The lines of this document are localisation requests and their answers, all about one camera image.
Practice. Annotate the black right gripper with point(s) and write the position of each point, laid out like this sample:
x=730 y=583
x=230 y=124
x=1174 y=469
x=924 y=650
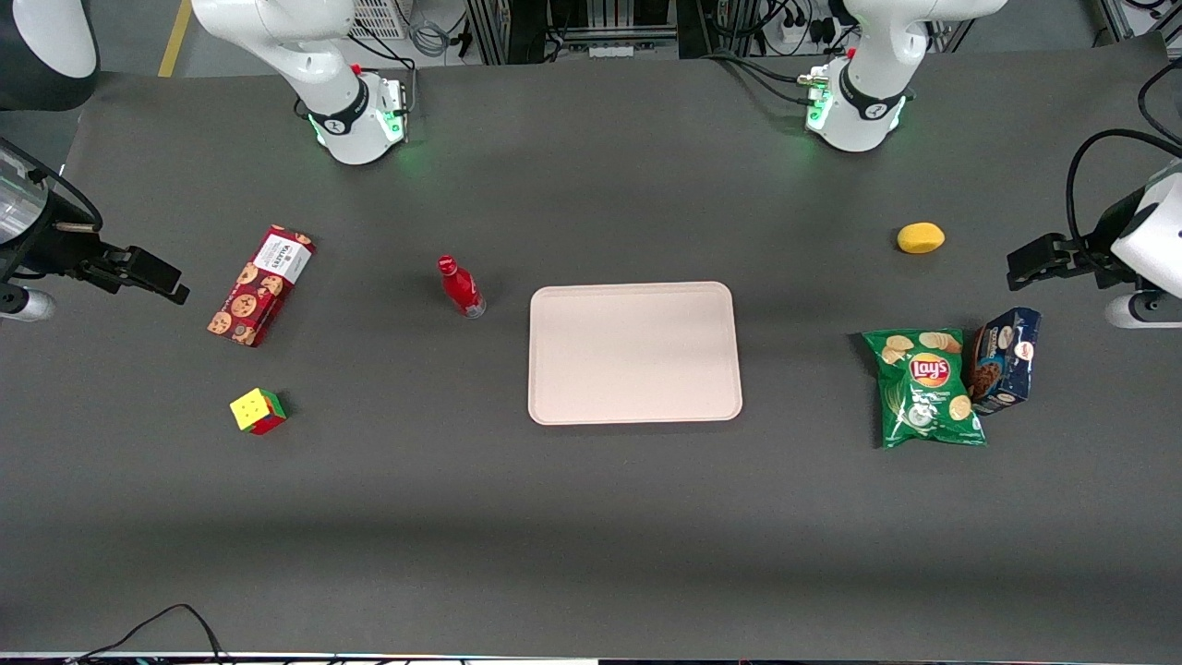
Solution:
x=57 y=249

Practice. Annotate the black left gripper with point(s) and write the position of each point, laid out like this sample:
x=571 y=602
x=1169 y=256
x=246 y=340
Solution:
x=1095 y=244

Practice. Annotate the red coke bottle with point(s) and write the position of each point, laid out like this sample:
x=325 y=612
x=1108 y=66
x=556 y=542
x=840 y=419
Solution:
x=460 y=288

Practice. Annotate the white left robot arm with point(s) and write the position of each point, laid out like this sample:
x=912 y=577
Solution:
x=868 y=120

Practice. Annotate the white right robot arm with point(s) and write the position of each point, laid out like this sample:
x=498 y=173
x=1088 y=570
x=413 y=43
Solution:
x=314 y=55

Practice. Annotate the pale pink plastic tray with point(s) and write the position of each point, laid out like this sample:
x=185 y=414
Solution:
x=637 y=356

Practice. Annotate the dark blue cookie box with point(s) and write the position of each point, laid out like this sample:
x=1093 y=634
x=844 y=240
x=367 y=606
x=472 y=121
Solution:
x=1007 y=360

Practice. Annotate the red cookie box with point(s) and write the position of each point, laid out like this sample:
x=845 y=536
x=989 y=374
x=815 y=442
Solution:
x=259 y=288

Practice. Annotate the yellow lemon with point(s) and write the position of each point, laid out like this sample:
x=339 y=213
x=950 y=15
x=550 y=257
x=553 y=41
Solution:
x=921 y=238

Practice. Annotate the multicoloured puzzle cube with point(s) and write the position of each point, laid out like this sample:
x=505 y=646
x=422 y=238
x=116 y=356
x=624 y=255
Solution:
x=254 y=411

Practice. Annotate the green Lays chips bag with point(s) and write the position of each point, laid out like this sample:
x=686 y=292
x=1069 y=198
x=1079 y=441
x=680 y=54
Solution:
x=928 y=392

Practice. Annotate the white power strip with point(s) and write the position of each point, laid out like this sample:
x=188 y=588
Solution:
x=796 y=35

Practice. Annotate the white perforated box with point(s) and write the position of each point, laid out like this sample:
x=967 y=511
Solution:
x=379 y=18

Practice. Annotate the aluminium equipment rack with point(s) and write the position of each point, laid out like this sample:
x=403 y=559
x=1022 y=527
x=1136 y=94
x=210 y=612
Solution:
x=591 y=42

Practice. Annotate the dark grey table mat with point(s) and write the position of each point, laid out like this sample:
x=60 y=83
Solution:
x=591 y=536

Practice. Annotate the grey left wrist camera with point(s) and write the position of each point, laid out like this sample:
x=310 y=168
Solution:
x=1145 y=312

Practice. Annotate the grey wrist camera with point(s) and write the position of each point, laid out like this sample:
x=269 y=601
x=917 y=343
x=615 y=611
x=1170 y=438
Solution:
x=1145 y=312
x=28 y=305

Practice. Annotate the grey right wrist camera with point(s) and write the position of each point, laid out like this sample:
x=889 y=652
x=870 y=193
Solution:
x=28 y=305

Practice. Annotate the aluminium frame post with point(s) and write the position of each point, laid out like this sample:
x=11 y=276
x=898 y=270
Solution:
x=1113 y=18

